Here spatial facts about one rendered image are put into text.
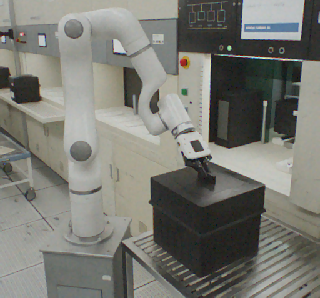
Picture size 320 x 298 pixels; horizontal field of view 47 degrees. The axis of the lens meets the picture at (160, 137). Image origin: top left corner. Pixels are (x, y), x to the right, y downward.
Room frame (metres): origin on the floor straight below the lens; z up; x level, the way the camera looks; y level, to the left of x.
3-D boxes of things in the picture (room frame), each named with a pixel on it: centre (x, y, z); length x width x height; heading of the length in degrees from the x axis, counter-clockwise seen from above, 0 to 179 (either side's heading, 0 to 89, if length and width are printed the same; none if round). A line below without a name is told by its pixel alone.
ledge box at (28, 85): (3.83, 1.41, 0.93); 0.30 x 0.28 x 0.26; 32
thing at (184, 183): (1.17, -0.16, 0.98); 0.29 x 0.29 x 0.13; 34
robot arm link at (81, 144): (1.24, 0.27, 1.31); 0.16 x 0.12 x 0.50; 9
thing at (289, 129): (2.02, -0.80, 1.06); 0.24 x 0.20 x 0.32; 35
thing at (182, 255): (1.17, -0.16, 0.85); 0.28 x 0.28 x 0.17; 34
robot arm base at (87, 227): (1.27, 0.28, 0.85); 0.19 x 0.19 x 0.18
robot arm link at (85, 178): (1.30, 0.28, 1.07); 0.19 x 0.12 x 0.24; 9
